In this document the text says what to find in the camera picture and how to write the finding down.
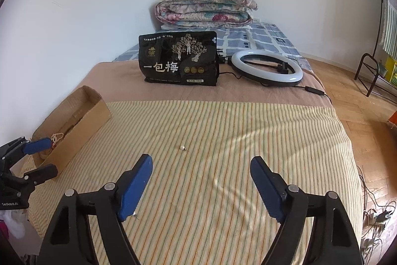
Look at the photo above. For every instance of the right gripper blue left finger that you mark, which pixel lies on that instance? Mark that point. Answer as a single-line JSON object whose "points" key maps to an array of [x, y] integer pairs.
{"points": [[68, 239]]}

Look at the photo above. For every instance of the brown bed cover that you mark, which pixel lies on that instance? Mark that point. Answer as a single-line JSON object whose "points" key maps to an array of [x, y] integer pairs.
{"points": [[124, 81]]}

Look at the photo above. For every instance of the brown cardboard box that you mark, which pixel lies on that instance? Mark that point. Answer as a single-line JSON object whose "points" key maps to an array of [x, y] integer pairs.
{"points": [[70, 125]]}

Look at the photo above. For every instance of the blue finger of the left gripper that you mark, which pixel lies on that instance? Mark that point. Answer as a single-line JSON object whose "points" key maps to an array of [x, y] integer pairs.
{"points": [[33, 147], [39, 175]]}

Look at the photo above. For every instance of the black snack bag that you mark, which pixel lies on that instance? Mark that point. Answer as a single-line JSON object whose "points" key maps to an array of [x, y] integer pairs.
{"points": [[181, 58]]}

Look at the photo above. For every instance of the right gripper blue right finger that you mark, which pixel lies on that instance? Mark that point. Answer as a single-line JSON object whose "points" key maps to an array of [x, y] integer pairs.
{"points": [[332, 239]]}

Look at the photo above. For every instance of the black clothes rack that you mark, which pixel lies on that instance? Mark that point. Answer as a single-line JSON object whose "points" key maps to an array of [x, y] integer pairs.
{"points": [[371, 71]]}

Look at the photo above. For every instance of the striped yellow blanket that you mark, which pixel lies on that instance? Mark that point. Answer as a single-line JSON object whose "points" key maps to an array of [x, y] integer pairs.
{"points": [[201, 205]]}

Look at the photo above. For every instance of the folded floral quilt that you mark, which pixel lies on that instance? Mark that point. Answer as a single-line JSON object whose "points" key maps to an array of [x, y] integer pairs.
{"points": [[205, 13]]}

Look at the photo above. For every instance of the striped hanging towel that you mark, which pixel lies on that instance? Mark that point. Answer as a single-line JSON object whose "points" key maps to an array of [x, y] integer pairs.
{"points": [[389, 31]]}

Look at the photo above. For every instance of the yellow box on rack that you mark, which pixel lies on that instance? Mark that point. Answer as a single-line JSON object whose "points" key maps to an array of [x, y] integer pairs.
{"points": [[390, 66]]}

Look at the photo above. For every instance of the blue checkered bed sheet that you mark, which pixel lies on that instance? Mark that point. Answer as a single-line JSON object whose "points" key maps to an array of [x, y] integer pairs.
{"points": [[255, 36]]}

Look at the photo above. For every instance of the white ring light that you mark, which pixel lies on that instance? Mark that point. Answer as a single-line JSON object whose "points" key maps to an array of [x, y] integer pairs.
{"points": [[267, 68]]}

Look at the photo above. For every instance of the orange cloth covered table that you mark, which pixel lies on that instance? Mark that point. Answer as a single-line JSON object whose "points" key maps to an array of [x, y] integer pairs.
{"points": [[392, 121]]}

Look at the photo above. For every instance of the power strip with cables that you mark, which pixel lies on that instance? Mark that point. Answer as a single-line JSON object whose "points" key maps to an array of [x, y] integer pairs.
{"points": [[375, 218]]}

